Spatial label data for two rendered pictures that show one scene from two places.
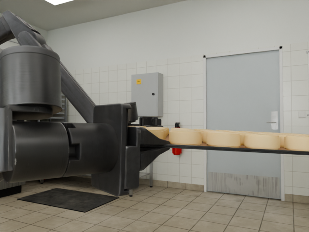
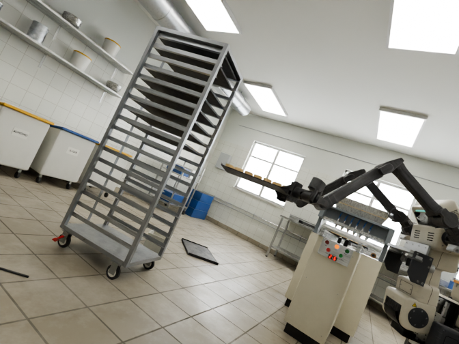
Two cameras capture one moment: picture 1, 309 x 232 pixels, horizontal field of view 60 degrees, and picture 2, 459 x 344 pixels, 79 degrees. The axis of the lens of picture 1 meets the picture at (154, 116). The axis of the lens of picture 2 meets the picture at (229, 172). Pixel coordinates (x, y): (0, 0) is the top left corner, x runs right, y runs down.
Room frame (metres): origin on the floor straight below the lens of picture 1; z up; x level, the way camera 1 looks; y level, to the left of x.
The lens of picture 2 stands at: (2.25, -0.28, 0.85)
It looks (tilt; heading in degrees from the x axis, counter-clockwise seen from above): 4 degrees up; 182
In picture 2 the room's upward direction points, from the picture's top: 24 degrees clockwise
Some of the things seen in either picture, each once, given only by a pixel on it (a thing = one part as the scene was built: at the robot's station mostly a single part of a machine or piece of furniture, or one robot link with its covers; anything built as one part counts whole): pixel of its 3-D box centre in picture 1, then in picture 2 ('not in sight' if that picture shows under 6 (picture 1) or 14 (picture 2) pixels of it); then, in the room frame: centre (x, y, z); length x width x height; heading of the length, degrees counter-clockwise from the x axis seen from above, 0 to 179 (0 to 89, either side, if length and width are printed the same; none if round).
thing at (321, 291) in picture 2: not in sight; (326, 284); (-0.33, 0.83, 0.45); 0.70 x 0.34 x 0.90; 152
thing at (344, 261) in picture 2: not in sight; (335, 251); (-0.01, 0.67, 0.77); 0.24 x 0.04 x 0.14; 62
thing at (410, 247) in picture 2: not in sight; (408, 259); (0.62, 0.81, 0.93); 0.28 x 0.16 x 0.22; 176
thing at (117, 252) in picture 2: not in sight; (156, 151); (0.05, -0.97, 0.93); 0.64 x 0.51 x 1.78; 74
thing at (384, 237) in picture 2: not in sight; (352, 231); (-0.78, 1.07, 1.01); 0.72 x 0.33 x 0.34; 62
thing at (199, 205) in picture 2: not in sight; (197, 203); (-4.47, -0.95, 0.30); 0.60 x 0.40 x 0.20; 153
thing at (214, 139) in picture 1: (223, 139); not in sight; (0.40, -0.10, 1.00); 0.05 x 0.05 x 0.02
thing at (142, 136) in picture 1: (140, 153); not in sight; (0.35, 0.02, 0.99); 0.09 x 0.07 x 0.07; 131
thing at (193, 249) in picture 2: not in sight; (199, 250); (-1.39, -0.37, 0.02); 0.60 x 0.40 x 0.03; 19
